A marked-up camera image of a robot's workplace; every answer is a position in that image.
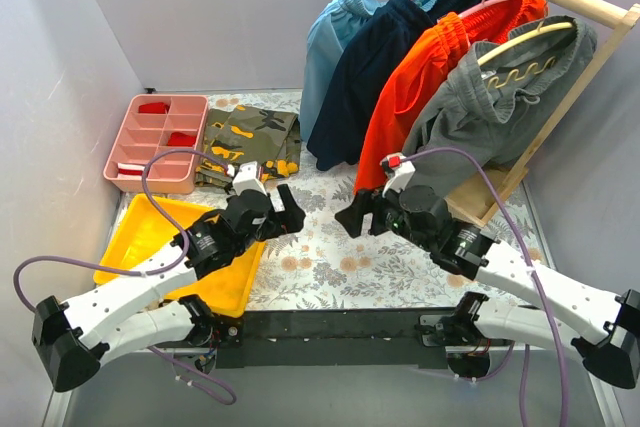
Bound grey shorts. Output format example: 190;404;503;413
402;16;599;168

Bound cream yellow hanger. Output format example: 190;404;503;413
477;17;574;88

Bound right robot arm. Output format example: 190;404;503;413
335;187;639;389

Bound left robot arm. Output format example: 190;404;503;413
32;185;305;392

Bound orange shorts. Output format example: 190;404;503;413
354;0;547;191

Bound navy blue shorts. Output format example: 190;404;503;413
305;0;508;172

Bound light blue shorts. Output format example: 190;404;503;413
298;0;471;142

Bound wooden clothes rack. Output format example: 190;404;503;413
426;0;639;226

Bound red sock middle compartment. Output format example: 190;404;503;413
166;132;197;148

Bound red sock compartment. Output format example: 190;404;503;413
166;132;197;148
138;102;169;115

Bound pink divided organizer box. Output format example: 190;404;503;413
103;94;209;194

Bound red white striped sock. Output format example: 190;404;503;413
117;163;145;176

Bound red sock back compartment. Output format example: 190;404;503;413
138;102;169;115

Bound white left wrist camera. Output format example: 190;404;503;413
232;161;267;195

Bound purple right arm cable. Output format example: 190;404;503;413
409;147;571;427

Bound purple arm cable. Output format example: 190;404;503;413
409;147;571;427
12;147;239;406

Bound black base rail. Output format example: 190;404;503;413
154;309;494;381

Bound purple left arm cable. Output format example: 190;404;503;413
12;147;239;406

